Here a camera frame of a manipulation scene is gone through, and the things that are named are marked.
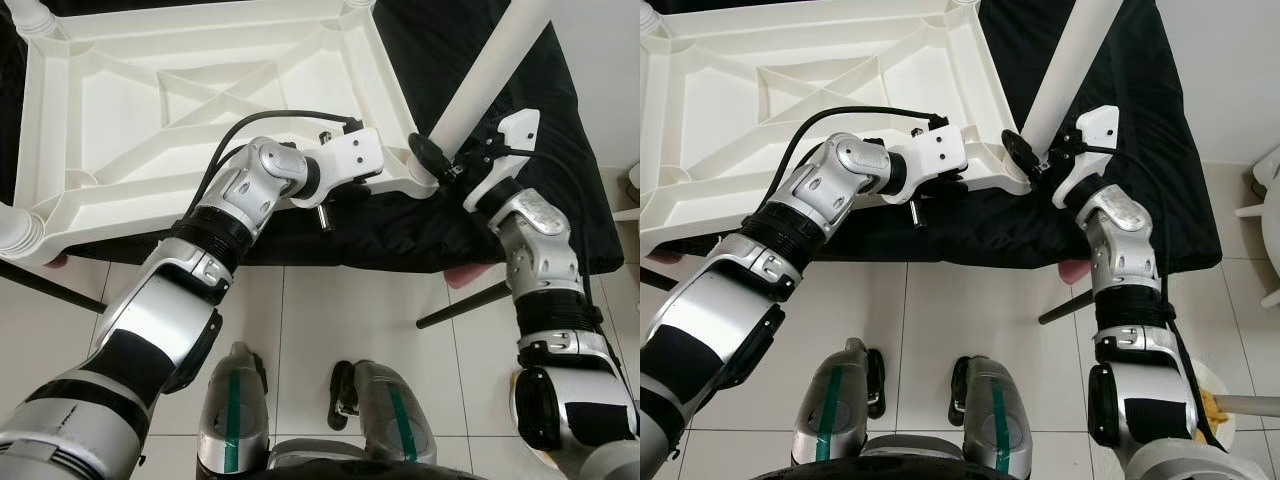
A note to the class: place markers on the white round plate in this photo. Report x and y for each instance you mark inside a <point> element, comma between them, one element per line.
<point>1232,430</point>

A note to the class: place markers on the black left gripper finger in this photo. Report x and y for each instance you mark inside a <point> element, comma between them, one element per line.
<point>948,185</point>
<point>362,187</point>

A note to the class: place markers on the white plastic chair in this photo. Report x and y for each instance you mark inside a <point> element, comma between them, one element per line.
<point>1265,220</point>
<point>630,185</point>

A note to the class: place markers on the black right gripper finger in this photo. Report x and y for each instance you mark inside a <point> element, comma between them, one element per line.
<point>430,157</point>
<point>1022,153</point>

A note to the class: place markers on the black robot waist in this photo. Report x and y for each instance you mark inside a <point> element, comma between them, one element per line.
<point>920,473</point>
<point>370,473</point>

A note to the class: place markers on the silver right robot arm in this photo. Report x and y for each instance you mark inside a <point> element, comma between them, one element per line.
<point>1130,300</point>
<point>550,300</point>

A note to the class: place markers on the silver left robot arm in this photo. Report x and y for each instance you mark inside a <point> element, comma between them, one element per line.
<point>170,290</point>
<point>740,290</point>

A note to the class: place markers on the silver robot leg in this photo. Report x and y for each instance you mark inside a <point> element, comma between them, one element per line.
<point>990,420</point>
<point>225,425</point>
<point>390,415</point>
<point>820,425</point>

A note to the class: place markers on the grey pole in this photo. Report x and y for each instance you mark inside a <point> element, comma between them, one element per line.
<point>1250,404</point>

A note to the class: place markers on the silver right robot leg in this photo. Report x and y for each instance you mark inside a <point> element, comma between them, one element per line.
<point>390,415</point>
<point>990,420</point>

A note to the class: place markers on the silver left robot leg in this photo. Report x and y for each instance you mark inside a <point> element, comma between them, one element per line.
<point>225,425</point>
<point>820,425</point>

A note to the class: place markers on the black cloth table cover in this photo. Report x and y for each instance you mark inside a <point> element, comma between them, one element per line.
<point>1150,200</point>
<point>500,200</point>

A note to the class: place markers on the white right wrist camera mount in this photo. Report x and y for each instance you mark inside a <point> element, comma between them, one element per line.
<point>1090,145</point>
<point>510,150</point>

